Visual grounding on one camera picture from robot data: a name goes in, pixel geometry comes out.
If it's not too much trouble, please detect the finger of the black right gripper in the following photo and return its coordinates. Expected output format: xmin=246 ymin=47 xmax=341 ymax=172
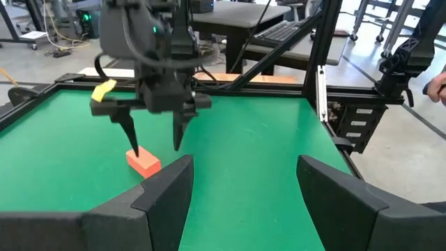
xmin=110 ymin=107 xmax=140 ymax=158
xmin=172 ymin=110 xmax=197 ymax=151

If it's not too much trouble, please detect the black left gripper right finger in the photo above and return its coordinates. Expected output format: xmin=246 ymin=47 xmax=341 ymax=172
xmin=296 ymin=154 xmax=446 ymax=251

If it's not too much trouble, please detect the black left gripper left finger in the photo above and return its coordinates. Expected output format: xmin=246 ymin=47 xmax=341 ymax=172
xmin=0 ymin=155 xmax=194 ymax=251

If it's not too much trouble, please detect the orange foam block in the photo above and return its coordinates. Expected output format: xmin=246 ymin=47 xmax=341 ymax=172
xmin=125 ymin=146 xmax=162 ymax=179

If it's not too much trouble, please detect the yellow tape strip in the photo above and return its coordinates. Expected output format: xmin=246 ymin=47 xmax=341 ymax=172
xmin=91 ymin=79 xmax=118 ymax=103

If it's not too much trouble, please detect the black box with white labels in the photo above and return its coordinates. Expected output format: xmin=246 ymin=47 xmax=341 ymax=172
xmin=329 ymin=100 xmax=388 ymax=154

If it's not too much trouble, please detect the computer with green light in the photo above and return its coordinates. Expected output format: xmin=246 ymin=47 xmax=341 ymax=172
xmin=75 ymin=8 xmax=102 ymax=39

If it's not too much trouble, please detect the grey top desk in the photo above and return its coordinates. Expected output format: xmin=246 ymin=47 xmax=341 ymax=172
xmin=190 ymin=1 xmax=293 ymax=75

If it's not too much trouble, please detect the black table clamp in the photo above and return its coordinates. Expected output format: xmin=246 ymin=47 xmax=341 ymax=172
xmin=7 ymin=84 xmax=48 ymax=107

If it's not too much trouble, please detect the black keyboard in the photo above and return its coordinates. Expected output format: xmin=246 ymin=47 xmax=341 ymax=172
xmin=249 ymin=20 xmax=309 ymax=49

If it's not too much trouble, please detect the white paper sheet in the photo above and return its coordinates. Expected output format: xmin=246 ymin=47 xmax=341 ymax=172
xmin=19 ymin=30 xmax=48 ymax=40

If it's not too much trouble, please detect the grey keyboard tray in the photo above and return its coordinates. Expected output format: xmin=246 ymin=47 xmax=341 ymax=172
xmin=243 ymin=33 xmax=349 ymax=67

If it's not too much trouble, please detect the person's hand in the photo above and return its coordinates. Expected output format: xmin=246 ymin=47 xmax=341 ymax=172
xmin=422 ymin=72 xmax=446 ymax=106

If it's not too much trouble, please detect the grey chair base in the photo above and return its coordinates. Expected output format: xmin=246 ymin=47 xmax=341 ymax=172
xmin=349 ymin=0 xmax=415 ymax=59

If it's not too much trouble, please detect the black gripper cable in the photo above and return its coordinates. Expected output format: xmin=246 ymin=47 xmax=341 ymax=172
xmin=93 ymin=52 xmax=140 ymax=84

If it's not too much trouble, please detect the black table frame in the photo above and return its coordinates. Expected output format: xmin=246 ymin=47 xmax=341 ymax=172
xmin=0 ymin=71 xmax=405 ymax=182

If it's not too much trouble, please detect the black diagonal frame brace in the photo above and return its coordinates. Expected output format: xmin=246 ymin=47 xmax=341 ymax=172
xmin=225 ymin=12 xmax=323 ymax=92

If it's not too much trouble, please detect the pale floor cable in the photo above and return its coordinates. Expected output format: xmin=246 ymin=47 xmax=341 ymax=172
xmin=42 ymin=1 xmax=92 ymax=50

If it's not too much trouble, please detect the silver aluminium rail strip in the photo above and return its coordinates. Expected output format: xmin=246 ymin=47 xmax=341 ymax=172
xmin=315 ymin=65 xmax=329 ymax=123

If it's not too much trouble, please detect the yellow hose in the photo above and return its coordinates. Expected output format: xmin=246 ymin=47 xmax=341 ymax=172
xmin=0 ymin=67 xmax=19 ymax=87

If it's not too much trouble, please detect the black cart frame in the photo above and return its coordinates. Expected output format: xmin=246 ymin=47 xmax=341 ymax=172
xmin=0 ymin=0 xmax=45 ymax=50

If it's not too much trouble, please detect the black vertical frame post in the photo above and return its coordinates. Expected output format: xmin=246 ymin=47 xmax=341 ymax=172
xmin=302 ymin=0 xmax=344 ymax=102

